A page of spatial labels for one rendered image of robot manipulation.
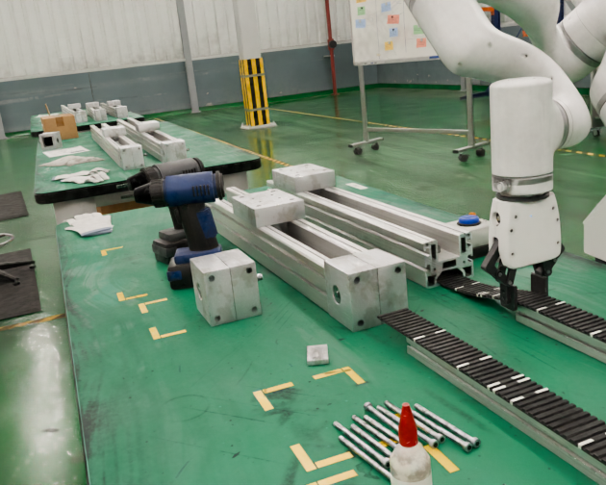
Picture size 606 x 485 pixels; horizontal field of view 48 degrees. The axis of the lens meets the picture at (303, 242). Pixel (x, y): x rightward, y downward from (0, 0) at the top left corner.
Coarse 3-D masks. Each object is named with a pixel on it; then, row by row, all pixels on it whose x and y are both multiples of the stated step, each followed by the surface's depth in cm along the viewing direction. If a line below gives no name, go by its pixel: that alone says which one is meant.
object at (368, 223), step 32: (288, 192) 176; (320, 192) 174; (352, 192) 163; (320, 224) 160; (352, 224) 144; (384, 224) 132; (416, 224) 134; (448, 224) 127; (416, 256) 121; (448, 256) 122
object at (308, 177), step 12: (288, 168) 181; (300, 168) 179; (312, 168) 177; (324, 168) 175; (276, 180) 180; (288, 180) 172; (300, 180) 169; (312, 180) 170; (324, 180) 171; (312, 192) 172
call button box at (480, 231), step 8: (456, 224) 136; (464, 224) 134; (472, 224) 134; (480, 224) 134; (488, 224) 134; (472, 232) 132; (480, 232) 132; (488, 232) 133; (472, 240) 132; (480, 240) 133; (488, 240) 133; (472, 248) 133; (480, 248) 133; (488, 248) 134; (472, 256) 133; (480, 256) 134
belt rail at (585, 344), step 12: (528, 312) 100; (528, 324) 101; (540, 324) 99; (552, 324) 96; (552, 336) 96; (564, 336) 94; (576, 336) 92; (588, 336) 90; (576, 348) 92; (588, 348) 90; (600, 348) 89; (600, 360) 89
